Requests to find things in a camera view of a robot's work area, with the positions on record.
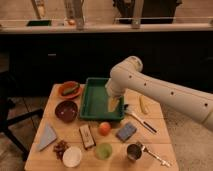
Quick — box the dark red bowl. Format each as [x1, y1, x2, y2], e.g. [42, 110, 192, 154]
[55, 101, 78, 123]

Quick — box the dark counter cabinet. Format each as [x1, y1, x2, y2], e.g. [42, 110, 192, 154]
[0, 27, 213, 96]

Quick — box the metal measuring cup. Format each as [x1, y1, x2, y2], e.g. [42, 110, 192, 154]
[126, 143, 171, 167]

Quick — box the black-handled spatula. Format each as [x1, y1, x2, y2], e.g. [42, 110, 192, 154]
[124, 104, 157, 134]

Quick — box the black office chair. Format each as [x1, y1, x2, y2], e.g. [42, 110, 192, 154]
[0, 70, 45, 162]

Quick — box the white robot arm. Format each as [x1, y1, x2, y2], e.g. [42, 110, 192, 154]
[105, 56, 213, 132]

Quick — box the green plastic tray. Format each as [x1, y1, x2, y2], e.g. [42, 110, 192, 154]
[79, 77, 124, 122]

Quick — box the blue triangular cloth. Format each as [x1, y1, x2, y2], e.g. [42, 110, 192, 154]
[37, 124, 57, 151]

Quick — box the blue sponge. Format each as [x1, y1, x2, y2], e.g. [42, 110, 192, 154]
[116, 122, 137, 142]

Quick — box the yellow banana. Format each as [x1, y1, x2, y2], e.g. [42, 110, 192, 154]
[139, 95, 148, 114]

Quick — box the wooden table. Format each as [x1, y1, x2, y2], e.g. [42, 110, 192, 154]
[24, 84, 179, 171]

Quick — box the orange plate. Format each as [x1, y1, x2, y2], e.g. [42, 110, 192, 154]
[58, 81, 82, 99]

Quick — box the brown rectangular box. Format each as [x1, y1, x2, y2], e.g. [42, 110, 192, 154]
[79, 124, 96, 149]

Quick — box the green cup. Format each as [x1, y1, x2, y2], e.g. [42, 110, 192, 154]
[95, 143, 112, 160]

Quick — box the green pepper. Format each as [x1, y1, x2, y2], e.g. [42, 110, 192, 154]
[62, 84, 79, 96]

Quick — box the orange peach fruit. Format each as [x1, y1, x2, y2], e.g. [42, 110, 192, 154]
[98, 122, 111, 136]

